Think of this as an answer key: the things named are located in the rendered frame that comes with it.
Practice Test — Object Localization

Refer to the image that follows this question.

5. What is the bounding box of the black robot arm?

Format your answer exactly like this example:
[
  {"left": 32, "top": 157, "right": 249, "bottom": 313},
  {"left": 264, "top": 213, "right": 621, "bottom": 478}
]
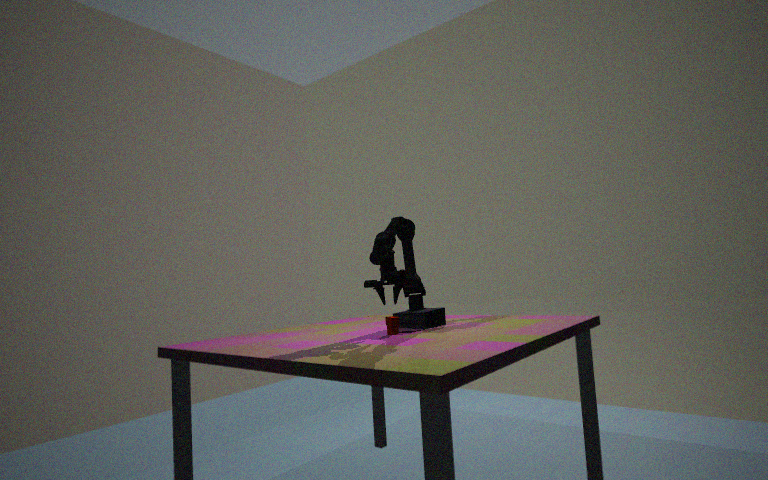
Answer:
[{"left": 369, "top": 216, "right": 427, "bottom": 311}]

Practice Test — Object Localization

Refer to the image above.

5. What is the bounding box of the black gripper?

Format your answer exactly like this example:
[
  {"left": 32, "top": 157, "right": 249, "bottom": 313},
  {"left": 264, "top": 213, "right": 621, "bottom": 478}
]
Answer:
[{"left": 364, "top": 265, "right": 413, "bottom": 305}]

